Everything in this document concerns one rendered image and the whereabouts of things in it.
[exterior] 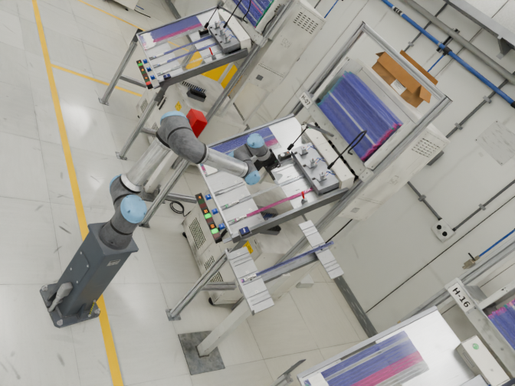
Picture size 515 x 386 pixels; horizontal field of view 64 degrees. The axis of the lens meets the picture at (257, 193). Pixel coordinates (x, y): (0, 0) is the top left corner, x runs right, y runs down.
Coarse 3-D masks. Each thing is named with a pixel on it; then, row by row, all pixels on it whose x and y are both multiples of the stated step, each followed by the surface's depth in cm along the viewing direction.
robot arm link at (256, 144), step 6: (252, 138) 202; (258, 138) 201; (246, 144) 204; (252, 144) 201; (258, 144) 201; (264, 144) 205; (252, 150) 203; (258, 150) 204; (264, 150) 206; (258, 156) 209
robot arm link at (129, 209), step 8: (120, 200) 185; (128, 200) 183; (136, 200) 186; (120, 208) 181; (128, 208) 180; (136, 208) 183; (144, 208) 186; (120, 216) 182; (128, 216) 181; (136, 216) 182; (144, 216) 188; (120, 224) 183; (128, 224) 183; (136, 224) 186; (128, 232) 187
